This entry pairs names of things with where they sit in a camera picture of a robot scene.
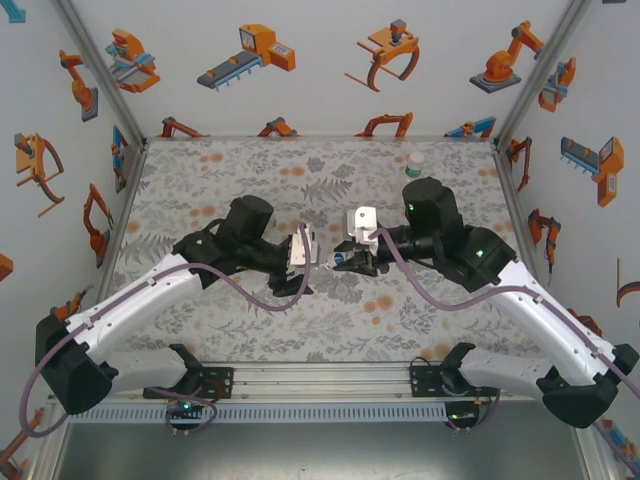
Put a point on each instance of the blue bottle cap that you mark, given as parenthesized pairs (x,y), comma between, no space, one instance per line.
(338,259)

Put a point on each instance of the tall bottle dark green label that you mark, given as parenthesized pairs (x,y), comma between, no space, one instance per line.
(414,173)

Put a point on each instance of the white bottle cap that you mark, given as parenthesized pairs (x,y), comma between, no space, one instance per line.
(417,160)

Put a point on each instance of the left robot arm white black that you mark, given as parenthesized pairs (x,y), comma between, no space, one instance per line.
(130,300)

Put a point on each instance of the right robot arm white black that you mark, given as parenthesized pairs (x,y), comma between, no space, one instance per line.
(550,320)

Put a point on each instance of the floral patterned table mat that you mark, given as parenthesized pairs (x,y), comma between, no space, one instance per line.
(280,170)

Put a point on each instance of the small green circuit board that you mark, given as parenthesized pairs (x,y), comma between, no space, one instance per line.
(186,407)
(462,416)

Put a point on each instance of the grey metal panel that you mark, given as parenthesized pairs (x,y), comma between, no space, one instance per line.
(320,455)

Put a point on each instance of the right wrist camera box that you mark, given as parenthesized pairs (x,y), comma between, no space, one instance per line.
(362,222)

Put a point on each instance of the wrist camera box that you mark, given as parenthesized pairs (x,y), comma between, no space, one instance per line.
(302,247)
(362,222)

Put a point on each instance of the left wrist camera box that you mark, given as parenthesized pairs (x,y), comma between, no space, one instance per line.
(302,247)

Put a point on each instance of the aluminium table edge rail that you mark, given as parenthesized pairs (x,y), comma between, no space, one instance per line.
(131,190)
(511,190)
(320,137)

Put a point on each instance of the wide aluminium base rail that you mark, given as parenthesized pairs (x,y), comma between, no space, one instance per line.
(320,380)

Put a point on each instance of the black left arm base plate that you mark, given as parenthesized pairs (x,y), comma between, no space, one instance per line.
(220,382)

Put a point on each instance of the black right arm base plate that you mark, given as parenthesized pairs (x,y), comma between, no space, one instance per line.
(422,382)

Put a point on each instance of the aluminium corner post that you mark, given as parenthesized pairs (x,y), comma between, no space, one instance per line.
(104,75)
(539,75)

